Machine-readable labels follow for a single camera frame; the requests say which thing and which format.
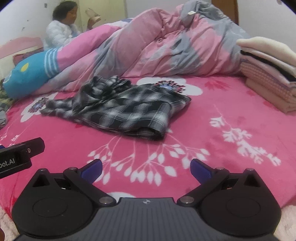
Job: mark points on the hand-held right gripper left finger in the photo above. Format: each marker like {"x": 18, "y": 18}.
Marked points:
{"x": 92, "y": 170}

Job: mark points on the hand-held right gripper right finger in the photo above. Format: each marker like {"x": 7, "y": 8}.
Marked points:
{"x": 201, "y": 170}

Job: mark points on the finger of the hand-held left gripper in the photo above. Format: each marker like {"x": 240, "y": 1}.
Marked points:
{"x": 34, "y": 146}

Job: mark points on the black white plaid pants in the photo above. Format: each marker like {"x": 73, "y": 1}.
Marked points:
{"x": 115, "y": 109}

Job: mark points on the pink floral bed sheet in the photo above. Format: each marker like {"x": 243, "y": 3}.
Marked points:
{"x": 208, "y": 150}

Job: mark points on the camouflage cloth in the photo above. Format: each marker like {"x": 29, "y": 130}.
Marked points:
{"x": 5, "y": 97}

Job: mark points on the blue striped plush cushion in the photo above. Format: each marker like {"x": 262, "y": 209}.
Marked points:
{"x": 27, "y": 76}

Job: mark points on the beige folded cloth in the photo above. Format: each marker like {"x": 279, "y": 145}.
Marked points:
{"x": 272, "y": 99}

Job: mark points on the pink white headboard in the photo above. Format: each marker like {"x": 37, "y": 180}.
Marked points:
{"x": 20, "y": 45}

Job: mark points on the pink checked folded garment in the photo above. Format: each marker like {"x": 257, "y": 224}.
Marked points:
{"x": 261, "y": 77}

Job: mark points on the white folded garment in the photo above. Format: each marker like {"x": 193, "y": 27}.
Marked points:
{"x": 266, "y": 69}

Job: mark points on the black folded garment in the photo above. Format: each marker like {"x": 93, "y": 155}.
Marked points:
{"x": 272, "y": 67}

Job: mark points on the pink grey floral duvet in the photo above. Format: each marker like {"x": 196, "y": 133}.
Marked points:
{"x": 150, "y": 46}

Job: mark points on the clear drinking bottle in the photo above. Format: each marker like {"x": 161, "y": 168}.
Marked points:
{"x": 92, "y": 15}

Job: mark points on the brown wooden door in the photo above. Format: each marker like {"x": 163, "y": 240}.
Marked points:
{"x": 232, "y": 11}

